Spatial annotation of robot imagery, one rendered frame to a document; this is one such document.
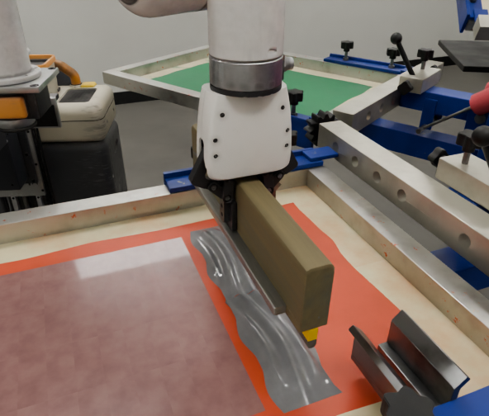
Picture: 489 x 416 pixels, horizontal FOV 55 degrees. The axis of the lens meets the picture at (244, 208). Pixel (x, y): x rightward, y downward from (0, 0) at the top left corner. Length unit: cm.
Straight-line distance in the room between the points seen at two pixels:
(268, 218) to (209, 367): 19
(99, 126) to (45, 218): 79
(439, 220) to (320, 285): 35
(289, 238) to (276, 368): 17
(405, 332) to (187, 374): 24
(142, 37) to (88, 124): 287
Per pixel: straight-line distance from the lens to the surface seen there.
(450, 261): 84
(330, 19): 503
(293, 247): 43
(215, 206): 61
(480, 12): 165
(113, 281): 70
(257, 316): 61
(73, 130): 159
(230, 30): 46
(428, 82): 125
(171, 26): 443
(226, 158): 50
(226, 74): 47
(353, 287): 68
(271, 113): 50
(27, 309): 69
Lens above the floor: 139
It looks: 31 degrees down
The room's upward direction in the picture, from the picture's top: straight up
